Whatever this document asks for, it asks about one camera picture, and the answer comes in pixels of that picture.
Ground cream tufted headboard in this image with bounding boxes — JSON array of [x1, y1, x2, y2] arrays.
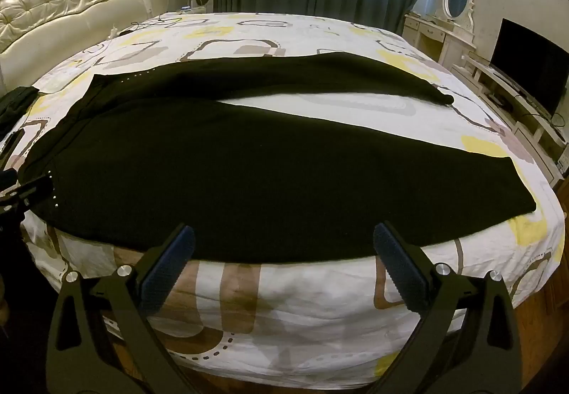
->
[[0, 0, 170, 88]]

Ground white television stand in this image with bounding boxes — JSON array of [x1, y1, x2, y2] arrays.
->
[[462, 53, 569, 181]]

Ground dark cloth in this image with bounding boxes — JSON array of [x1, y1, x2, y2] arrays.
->
[[0, 86, 37, 134]]

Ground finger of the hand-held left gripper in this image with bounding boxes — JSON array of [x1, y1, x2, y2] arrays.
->
[[18, 175, 55, 210]]

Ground black flat television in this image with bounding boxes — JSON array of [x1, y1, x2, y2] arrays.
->
[[489, 18, 569, 116]]

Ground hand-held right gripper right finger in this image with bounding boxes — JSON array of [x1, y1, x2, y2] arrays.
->
[[372, 221, 523, 394]]

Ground black pants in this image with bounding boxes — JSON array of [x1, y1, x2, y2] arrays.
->
[[20, 51, 536, 263]]

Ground patterned white tablecloth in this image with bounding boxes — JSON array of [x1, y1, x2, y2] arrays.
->
[[0, 11, 567, 381]]

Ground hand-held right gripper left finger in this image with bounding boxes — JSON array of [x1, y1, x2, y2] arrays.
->
[[44, 222, 198, 394]]

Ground white vanity table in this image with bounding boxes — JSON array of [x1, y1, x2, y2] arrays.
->
[[402, 11, 476, 70]]

